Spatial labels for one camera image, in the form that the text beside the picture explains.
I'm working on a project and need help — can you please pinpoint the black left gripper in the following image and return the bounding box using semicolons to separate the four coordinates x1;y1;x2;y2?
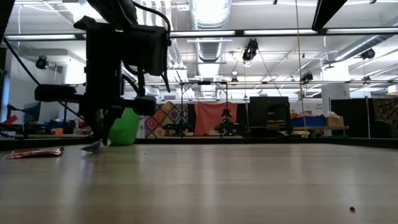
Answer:
34;15;157;146

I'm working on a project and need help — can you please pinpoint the blue white candy bar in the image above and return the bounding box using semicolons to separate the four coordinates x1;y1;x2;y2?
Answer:
81;140;112;153

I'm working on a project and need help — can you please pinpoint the red candy packet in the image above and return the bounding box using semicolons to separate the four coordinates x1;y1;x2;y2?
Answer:
2;147;65;160

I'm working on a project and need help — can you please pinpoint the green plastic bucket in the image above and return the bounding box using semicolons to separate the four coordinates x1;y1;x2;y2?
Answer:
105;107;141;146

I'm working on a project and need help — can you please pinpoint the colourful patchwork quilt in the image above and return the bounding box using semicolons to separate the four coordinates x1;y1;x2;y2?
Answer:
143;101;190;139

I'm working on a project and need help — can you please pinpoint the dark computer monitor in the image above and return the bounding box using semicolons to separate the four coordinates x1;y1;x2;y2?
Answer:
23;101;42;124

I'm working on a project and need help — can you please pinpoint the red background bar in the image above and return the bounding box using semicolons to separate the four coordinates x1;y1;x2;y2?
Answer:
0;114;19;127

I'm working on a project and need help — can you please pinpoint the orange hanging cloth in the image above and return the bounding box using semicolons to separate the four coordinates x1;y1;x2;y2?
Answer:
194;101;239;137

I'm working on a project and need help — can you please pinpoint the black background gantry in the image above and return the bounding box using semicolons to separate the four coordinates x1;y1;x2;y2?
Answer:
61;80;398;138

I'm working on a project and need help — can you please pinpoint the person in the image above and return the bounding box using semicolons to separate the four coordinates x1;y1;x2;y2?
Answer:
220;108;234;121

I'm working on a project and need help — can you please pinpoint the blue storage bin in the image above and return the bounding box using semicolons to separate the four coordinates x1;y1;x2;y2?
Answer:
290;115;326;128

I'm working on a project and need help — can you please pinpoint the wooden background table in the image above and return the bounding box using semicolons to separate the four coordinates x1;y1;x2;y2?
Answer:
292;125;349;138

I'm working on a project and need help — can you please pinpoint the brown cardboard box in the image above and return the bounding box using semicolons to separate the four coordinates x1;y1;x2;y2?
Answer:
325;115;345;128

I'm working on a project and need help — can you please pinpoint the white column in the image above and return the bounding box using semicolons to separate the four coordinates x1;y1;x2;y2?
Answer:
321;83;351;114

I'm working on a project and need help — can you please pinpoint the black partition panel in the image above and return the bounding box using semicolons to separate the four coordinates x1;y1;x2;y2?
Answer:
330;98;374;139

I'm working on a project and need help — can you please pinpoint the dark patterned cloth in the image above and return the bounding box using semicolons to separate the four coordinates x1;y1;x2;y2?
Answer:
371;98;398;138

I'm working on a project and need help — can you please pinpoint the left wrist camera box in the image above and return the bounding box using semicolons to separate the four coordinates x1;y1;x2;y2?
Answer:
123;24;171;77

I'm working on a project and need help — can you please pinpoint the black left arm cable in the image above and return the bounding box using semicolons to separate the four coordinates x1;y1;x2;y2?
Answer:
121;0;172;97

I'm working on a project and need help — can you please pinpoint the black aluminium frame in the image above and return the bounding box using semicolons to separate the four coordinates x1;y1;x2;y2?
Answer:
0;0;398;152

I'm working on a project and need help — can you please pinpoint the silver ventilation duct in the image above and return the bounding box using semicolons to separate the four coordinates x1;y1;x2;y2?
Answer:
323;34;389;68

